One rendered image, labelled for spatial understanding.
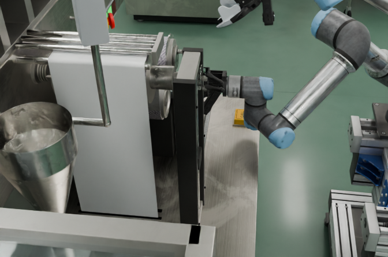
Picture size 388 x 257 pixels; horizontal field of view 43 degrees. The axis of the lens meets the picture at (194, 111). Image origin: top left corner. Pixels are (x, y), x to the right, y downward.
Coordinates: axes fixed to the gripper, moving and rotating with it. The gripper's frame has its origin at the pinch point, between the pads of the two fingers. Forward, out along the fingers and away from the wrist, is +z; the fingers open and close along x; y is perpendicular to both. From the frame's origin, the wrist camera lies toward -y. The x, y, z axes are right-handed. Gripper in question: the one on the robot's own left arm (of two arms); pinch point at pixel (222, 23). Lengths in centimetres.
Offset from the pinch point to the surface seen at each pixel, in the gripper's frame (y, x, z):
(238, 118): -37.9, -12.8, 24.6
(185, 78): 8.4, 41.2, -0.4
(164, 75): 6.8, 27.7, 10.7
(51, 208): 15, 76, 19
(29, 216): 27, 97, -3
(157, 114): -5.0, 18.6, 26.8
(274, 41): -122, -245, 69
